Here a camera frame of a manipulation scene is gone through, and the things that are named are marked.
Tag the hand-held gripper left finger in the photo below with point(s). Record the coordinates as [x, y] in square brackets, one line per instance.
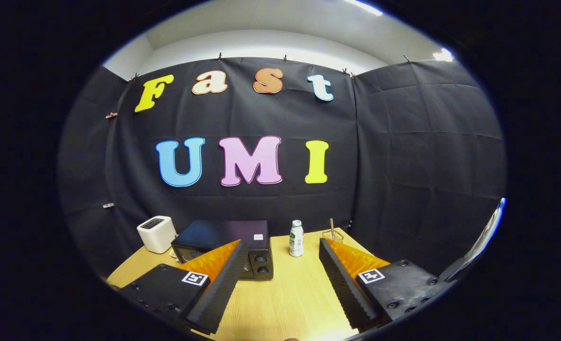
[223, 279]

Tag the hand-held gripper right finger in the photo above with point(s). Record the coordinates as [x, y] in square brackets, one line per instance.
[344, 284]

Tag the black toaster oven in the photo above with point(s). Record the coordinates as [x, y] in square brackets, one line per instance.
[242, 232]

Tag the white bread toaster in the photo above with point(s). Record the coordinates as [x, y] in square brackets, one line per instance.
[157, 237]

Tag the wooden stick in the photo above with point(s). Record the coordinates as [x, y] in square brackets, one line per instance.
[332, 227]

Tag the white drink bottle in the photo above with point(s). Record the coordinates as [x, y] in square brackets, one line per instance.
[296, 241]

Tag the black backdrop cloth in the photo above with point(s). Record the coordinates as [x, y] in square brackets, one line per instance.
[422, 166]

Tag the ceiling light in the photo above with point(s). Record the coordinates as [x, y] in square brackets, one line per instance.
[442, 55]

